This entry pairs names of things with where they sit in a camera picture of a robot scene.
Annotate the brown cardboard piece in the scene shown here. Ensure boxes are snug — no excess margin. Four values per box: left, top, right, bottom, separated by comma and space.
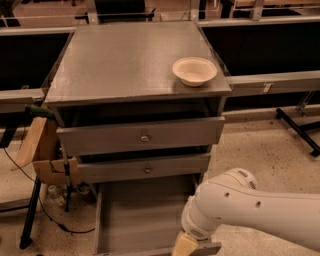
11, 117, 67, 185

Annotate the grey top drawer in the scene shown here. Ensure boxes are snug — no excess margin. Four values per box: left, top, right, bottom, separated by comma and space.
57, 117, 225, 155

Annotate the grey rail right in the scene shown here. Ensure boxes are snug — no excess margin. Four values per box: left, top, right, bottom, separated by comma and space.
227, 70, 320, 97

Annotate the white paper bowl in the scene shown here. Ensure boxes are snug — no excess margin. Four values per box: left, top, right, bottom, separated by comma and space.
172, 57, 218, 87

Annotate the black floor cable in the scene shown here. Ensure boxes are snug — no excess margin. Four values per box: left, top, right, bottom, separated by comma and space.
2, 148, 96, 235

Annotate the green handled tool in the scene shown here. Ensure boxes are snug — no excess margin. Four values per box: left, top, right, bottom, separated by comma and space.
25, 105, 55, 120

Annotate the clear plastic bottle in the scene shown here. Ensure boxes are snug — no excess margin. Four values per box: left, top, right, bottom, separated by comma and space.
48, 185, 66, 207

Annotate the grey rail left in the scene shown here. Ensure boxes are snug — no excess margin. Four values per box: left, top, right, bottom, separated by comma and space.
0, 88, 48, 113

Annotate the grey open bottom drawer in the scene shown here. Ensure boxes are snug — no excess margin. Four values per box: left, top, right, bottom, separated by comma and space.
92, 174, 223, 256

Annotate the grey wooden drawer cabinet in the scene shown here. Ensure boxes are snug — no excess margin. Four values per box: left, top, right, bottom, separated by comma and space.
44, 20, 233, 188

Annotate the black floor stand right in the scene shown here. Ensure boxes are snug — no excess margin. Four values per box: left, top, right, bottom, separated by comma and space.
276, 108, 320, 157

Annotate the grey middle drawer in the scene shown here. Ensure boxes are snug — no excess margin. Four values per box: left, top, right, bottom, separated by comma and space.
78, 153, 211, 183

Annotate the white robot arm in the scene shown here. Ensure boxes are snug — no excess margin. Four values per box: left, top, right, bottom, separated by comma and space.
171, 168, 320, 256

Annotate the black tripod stand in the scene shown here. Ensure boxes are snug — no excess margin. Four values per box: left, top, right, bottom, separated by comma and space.
19, 178, 41, 249

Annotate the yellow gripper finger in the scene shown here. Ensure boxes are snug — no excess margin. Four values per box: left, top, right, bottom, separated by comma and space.
171, 232, 198, 256

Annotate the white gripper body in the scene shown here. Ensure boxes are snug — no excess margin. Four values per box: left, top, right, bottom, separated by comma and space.
181, 196, 217, 241

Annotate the grey rail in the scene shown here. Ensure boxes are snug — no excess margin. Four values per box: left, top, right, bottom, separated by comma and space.
0, 88, 48, 113
227, 70, 320, 97

